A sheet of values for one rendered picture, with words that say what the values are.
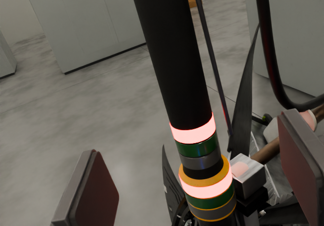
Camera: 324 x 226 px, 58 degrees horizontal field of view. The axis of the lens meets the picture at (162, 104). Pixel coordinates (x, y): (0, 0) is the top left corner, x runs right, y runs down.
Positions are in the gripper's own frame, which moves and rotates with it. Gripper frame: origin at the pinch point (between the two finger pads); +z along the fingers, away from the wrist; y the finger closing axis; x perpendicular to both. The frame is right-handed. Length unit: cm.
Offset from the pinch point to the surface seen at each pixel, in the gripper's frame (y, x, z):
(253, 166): 4.2, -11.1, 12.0
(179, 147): -1.5, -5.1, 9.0
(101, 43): -168, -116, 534
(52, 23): -232, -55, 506
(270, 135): 14, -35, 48
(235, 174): 2.3, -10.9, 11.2
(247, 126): 7.7, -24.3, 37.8
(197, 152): -0.2, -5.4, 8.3
